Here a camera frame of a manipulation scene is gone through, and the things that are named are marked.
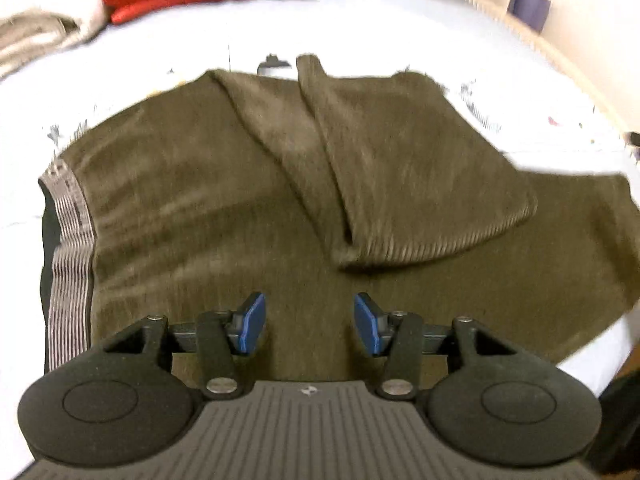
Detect olive green pants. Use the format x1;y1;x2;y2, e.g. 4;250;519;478
38;53;640;381

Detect beige folded cloth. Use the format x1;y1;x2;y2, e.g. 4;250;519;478
0;0;109;79

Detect white printed blanket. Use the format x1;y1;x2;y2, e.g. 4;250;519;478
0;35;640;461

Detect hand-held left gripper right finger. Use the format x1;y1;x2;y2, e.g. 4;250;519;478
353;291;527;401

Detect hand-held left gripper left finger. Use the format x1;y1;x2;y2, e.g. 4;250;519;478
93;292;267;401

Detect light grey bed sheet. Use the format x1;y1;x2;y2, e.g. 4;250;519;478
100;0;581;91

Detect wooden bed frame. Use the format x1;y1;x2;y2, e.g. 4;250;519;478
450;0;640;131

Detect purple square on wall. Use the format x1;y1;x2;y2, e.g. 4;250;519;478
507;0;552;34

